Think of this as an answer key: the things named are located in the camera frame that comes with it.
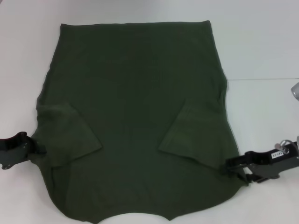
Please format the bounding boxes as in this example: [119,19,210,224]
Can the dark green shirt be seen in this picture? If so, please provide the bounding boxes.
[30,20,249,224]

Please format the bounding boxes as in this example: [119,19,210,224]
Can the right gripper cable with connector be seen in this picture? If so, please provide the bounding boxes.
[274,139,291,150]

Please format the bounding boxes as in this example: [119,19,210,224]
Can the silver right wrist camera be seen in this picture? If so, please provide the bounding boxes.
[290,81,299,102]

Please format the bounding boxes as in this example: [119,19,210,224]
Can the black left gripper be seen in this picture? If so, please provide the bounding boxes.
[0,132,49,170]

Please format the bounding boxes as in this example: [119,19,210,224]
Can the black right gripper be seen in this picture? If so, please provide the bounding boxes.
[221,141,299,186]

